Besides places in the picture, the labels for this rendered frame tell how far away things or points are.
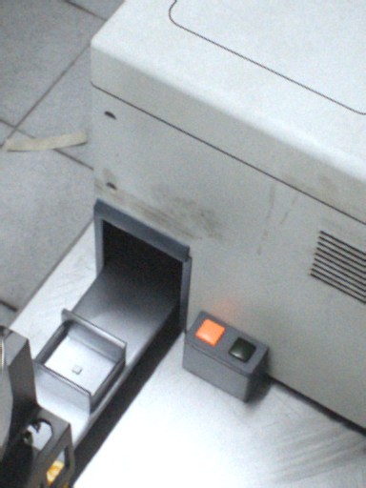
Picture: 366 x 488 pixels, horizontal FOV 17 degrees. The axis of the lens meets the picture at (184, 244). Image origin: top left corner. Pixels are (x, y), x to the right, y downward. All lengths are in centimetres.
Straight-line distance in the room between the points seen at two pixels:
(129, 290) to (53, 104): 131
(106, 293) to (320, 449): 21
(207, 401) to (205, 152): 25
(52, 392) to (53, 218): 119
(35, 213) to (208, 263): 124
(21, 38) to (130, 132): 154
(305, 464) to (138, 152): 28
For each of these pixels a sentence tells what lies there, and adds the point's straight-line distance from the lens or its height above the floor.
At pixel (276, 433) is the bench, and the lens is 98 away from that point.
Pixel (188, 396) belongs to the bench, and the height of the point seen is 88.
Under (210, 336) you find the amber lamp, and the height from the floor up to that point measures 93.
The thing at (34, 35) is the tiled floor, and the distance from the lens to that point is 238.
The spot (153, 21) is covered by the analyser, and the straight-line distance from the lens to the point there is 81.
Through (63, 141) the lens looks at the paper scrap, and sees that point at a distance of 222.
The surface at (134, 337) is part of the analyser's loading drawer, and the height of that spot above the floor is 91.
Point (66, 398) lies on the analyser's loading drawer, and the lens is 94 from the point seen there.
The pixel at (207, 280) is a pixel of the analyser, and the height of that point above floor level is 97.
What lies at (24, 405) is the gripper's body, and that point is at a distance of 53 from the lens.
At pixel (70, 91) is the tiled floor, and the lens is 229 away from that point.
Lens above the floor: 177
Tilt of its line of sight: 57 degrees down
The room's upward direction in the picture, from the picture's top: 4 degrees clockwise
